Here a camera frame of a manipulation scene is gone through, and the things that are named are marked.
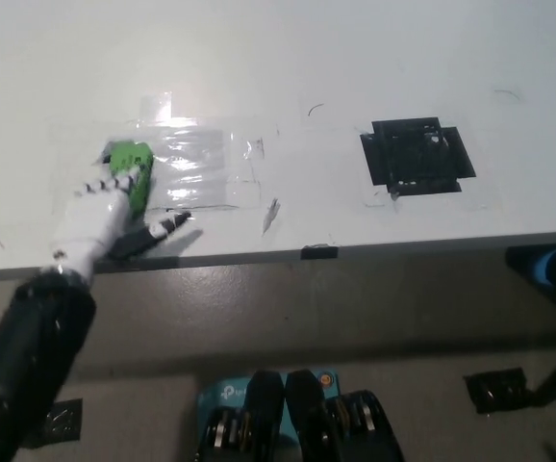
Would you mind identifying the green whiteboard eraser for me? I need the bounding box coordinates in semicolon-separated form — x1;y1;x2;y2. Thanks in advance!
102;139;157;220

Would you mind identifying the large clear tape patch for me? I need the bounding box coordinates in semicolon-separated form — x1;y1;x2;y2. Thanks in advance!
89;117;265;213

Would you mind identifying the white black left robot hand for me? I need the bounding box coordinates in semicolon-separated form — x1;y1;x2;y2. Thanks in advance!
49;170;193;283

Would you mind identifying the black tape square patch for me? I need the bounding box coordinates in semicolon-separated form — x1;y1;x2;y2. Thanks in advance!
358;115;477;196

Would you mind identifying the black floor tape patch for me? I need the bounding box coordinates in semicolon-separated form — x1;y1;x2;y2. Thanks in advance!
22;398;85;449
464;368;529;416

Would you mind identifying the teal router box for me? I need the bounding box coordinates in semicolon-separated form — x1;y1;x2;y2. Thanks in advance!
195;370;341;462

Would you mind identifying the black object with blue ring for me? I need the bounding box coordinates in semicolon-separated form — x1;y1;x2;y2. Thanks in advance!
505;244;556;299

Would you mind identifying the crumpled clear tape scrap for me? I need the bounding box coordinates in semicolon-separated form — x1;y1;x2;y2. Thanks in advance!
261;196;282;236

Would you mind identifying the short black tape piece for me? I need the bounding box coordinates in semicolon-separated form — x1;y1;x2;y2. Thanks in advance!
300;244;340;261

